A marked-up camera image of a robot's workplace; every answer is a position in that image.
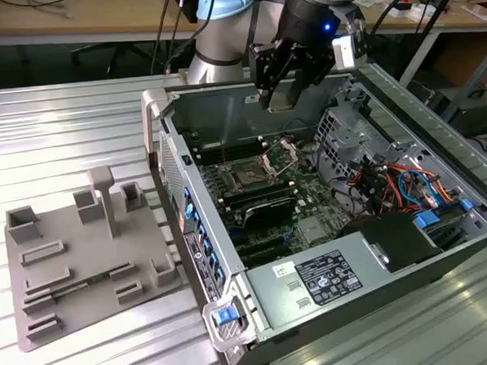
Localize blue disk carrier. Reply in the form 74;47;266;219
414;209;442;230

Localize grey desk cable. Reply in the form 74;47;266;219
24;0;75;21

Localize black office chair base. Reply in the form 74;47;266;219
70;39;157;78

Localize grey parts rack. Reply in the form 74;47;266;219
1;160;196;354

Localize blue case latch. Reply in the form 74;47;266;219
213;307;236;327

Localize metal socket cover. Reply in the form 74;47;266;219
259;137;302;179

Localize grey power supply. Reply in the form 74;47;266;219
244;227;448;332

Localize black plastic shroud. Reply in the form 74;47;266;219
338;210;445;277

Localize orange red wire bundle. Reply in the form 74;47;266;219
344;158;465;221

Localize green motherboard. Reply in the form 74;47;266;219
192;136;355;271

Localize open PC case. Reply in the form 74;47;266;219
139;61;487;365

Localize metal drive cage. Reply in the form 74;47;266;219
311;100;396;188

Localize green RAM stick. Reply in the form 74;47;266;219
51;272;114;299

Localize RAM slot white latches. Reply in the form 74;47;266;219
190;134;265;153
194;144;268;162
216;180;295;203
223;188;298;211

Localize wooden desk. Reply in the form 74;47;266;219
0;0;487;53

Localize blue data wire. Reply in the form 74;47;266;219
396;166;440;211

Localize black expansion slot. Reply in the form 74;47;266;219
238;245;294;269
232;232;291;256

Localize silver chipset heat sink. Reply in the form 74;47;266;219
297;217;330;247

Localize CPU socket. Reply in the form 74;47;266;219
219;154;281;194

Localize metal locking lever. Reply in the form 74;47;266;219
261;137;287;158

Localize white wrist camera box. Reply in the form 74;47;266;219
331;35;360;71

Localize black graphics card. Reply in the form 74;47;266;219
239;194;301;234

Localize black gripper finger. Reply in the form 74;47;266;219
289;42;337;107
248;39;292;109

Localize silver CPU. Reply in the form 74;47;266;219
266;87;297;114

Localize brown cardboard box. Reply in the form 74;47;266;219
460;0;487;24

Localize grey case handle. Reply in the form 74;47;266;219
201;294;258;353
139;87;174;156

